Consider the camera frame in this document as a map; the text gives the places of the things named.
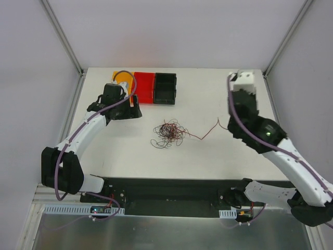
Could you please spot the red plastic bin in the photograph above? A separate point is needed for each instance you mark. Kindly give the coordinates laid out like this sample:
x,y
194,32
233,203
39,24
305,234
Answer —
x,y
145,86

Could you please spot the black plastic bin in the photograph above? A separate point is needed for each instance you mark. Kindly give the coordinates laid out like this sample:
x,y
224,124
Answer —
x,y
164,91

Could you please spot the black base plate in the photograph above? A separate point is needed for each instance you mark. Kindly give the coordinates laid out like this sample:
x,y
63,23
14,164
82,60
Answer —
x,y
166,197

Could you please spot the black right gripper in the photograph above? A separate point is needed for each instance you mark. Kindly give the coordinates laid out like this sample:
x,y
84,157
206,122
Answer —
x,y
244,101

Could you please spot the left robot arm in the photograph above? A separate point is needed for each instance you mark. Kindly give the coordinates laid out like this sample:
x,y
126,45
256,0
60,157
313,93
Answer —
x,y
60,165

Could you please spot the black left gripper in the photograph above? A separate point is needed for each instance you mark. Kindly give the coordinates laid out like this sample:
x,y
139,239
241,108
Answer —
x,y
132,110

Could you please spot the yellow plastic bin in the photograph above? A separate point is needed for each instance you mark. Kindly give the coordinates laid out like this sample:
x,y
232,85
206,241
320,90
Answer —
x,y
124,79

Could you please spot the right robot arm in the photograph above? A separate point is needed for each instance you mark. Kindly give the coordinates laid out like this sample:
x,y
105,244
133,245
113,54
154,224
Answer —
x,y
309,200

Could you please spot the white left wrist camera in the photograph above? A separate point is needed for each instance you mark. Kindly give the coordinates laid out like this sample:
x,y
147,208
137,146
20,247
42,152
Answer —
x,y
125,89

